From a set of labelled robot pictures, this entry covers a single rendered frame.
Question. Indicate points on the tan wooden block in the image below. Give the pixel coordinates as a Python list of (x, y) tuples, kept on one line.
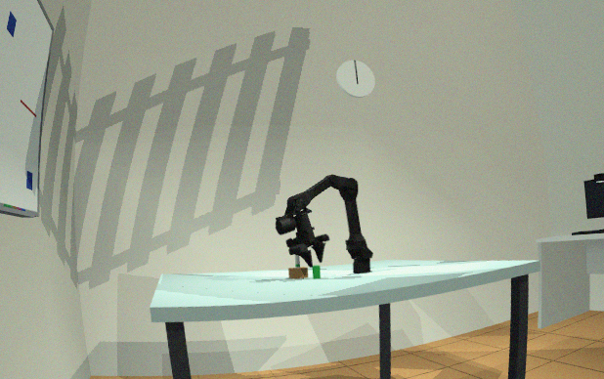
[(301, 272)]

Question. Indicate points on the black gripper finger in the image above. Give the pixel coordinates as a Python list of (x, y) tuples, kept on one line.
[(319, 249), (307, 257)]

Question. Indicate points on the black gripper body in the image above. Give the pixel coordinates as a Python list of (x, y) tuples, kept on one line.
[(307, 239)]

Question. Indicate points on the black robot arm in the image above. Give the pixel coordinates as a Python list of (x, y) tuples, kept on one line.
[(348, 188)]

